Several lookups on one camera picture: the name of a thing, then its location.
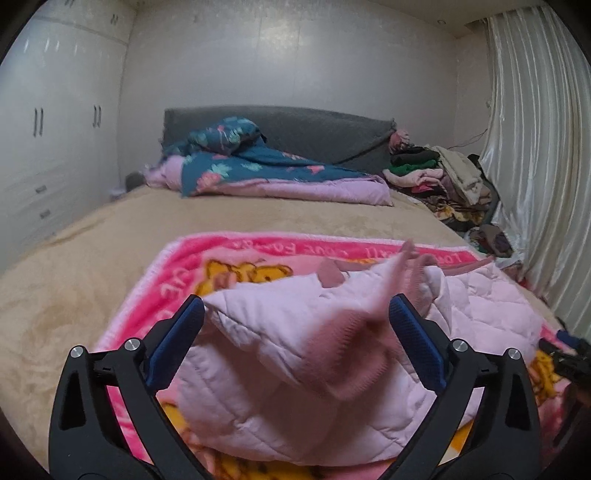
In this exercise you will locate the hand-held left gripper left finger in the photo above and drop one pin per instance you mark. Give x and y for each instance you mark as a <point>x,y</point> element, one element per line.
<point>178,339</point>

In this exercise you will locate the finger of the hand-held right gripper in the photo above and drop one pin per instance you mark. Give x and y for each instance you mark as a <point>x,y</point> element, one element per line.
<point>550,347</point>

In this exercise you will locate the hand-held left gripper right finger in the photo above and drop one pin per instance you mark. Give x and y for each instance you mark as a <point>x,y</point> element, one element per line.
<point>415,339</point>

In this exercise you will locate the pink quilted jacket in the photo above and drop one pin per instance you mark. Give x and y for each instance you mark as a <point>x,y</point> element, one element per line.
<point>286,332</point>

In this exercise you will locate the pile of mixed clothes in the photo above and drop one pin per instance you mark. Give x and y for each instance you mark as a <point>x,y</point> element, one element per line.
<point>443,184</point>

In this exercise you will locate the pink printed blanket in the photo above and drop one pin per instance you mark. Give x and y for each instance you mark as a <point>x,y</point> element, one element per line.
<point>194,263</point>

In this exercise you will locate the beige bed cover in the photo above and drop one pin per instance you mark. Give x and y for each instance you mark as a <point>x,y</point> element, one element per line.
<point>115,240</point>

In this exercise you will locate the dark grey object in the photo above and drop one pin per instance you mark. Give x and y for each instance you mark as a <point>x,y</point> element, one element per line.
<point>134,181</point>

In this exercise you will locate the white satin curtain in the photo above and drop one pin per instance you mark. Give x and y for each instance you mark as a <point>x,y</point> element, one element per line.
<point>540,161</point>

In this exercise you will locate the blue floral pink quilt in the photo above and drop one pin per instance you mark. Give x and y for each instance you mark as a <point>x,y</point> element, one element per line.
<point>286,177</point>

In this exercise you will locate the blue floral pillow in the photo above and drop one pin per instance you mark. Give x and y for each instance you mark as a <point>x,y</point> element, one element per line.
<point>226,134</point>

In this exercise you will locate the grey upholstered headboard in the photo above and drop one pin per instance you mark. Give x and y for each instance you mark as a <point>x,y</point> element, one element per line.
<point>314,131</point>

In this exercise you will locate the white wardrobe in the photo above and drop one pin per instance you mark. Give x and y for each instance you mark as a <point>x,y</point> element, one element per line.
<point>51,138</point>

